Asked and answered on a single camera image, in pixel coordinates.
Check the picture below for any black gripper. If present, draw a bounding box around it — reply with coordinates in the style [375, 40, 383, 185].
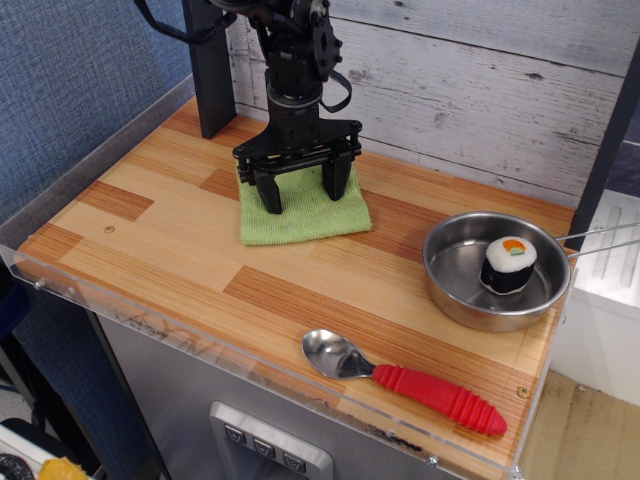
[233, 84, 362, 214]

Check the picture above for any green microfiber cloth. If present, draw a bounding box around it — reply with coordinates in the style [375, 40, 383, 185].
[239, 166, 372, 246]

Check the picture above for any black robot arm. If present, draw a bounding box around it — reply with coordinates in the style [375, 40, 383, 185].
[136, 1, 362, 214]

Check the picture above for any plush sushi roll toy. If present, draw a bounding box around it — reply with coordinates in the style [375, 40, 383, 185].
[479, 236, 537, 295]

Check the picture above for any silver button control panel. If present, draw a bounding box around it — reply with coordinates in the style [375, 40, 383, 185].
[209, 401, 334, 479]

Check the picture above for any clear acrylic front guard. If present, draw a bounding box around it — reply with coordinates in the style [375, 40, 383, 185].
[1, 248, 518, 479]

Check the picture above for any white ridged block right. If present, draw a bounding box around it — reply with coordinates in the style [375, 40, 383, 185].
[575, 189, 639, 307]

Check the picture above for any yellow object bottom left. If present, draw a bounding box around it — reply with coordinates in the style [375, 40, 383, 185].
[36, 457, 89, 480]

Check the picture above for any dark grey left post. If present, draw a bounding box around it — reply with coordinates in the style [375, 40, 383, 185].
[182, 0, 236, 139]

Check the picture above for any dark grey post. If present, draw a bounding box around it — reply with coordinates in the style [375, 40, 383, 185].
[182, 0, 236, 139]
[565, 0, 640, 252]

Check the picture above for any steel pan with wire handle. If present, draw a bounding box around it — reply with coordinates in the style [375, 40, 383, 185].
[422, 210, 640, 334]

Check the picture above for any spoon with red handle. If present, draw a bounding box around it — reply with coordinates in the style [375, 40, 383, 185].
[302, 329, 508, 436]

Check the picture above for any dark grey right post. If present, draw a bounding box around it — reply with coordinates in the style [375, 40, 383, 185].
[565, 0, 640, 252]

